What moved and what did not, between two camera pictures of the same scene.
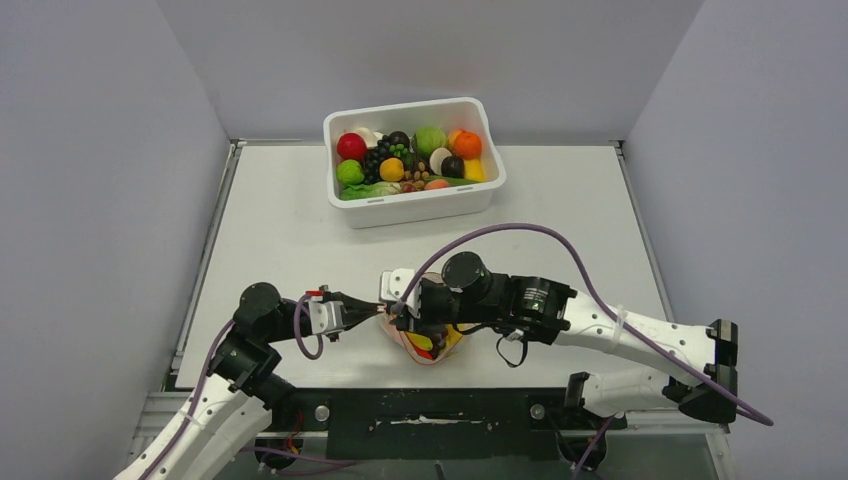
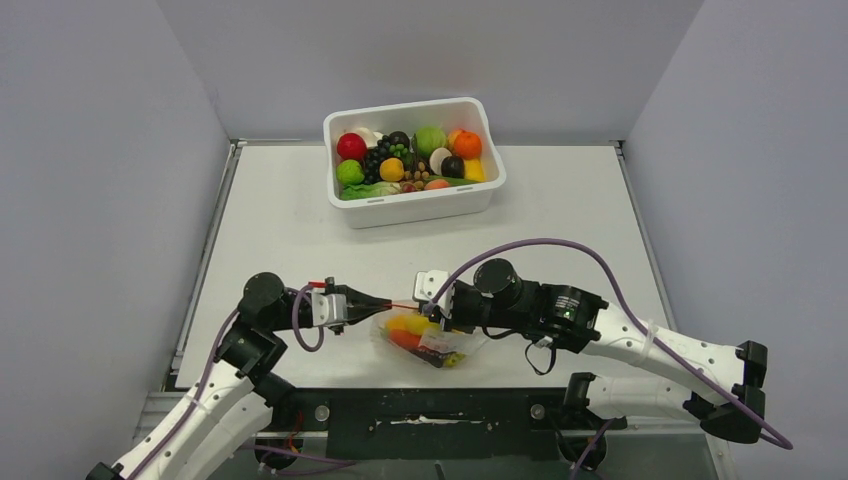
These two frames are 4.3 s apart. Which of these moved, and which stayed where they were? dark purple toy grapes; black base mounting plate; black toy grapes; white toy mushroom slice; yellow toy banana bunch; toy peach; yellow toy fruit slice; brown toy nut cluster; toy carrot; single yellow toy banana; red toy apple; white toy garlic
Moved: yellow toy banana bunch; toy carrot; dark purple toy grapes; single yellow toy banana
Stayed: red toy apple; white toy garlic; toy peach; brown toy nut cluster; black base mounting plate; white toy mushroom slice; yellow toy fruit slice; black toy grapes
